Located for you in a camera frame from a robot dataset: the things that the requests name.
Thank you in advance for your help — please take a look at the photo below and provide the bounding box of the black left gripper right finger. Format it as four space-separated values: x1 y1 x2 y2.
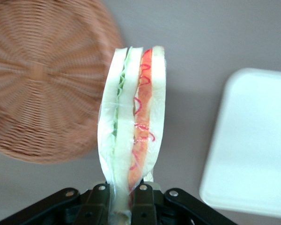
130 183 238 225

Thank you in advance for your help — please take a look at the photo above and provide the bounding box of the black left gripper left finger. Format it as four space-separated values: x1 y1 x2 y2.
0 183 112 225

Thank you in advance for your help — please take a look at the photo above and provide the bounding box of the triangle sandwich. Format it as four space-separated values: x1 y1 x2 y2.
97 45 167 225

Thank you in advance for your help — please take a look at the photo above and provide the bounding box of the beige plastic tray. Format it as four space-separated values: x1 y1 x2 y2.
199 67 281 221

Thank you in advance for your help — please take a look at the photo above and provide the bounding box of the round brown wicker basket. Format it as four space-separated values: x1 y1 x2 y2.
0 0 125 165

